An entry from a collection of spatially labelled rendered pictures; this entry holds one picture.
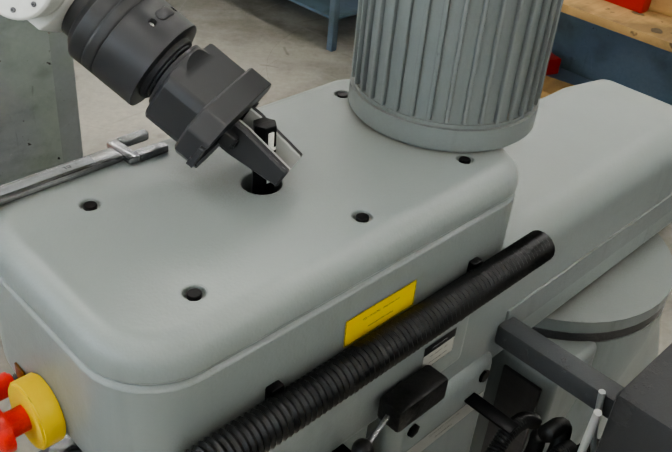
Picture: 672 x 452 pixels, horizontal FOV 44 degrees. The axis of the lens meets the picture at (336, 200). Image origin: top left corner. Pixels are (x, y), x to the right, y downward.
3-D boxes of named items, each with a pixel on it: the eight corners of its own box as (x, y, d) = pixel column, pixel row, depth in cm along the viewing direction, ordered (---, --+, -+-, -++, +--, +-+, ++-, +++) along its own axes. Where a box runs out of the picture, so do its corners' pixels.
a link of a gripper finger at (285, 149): (303, 153, 72) (248, 107, 71) (285, 176, 74) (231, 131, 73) (310, 145, 73) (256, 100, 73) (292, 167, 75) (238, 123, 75)
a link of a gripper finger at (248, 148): (276, 186, 72) (220, 141, 72) (295, 164, 70) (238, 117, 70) (268, 196, 71) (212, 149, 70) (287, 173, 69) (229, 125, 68)
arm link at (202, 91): (239, 131, 80) (141, 50, 79) (289, 62, 74) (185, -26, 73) (174, 195, 69) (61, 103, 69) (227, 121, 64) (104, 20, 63)
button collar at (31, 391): (48, 465, 66) (39, 413, 63) (12, 420, 69) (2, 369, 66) (70, 452, 67) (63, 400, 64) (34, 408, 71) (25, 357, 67)
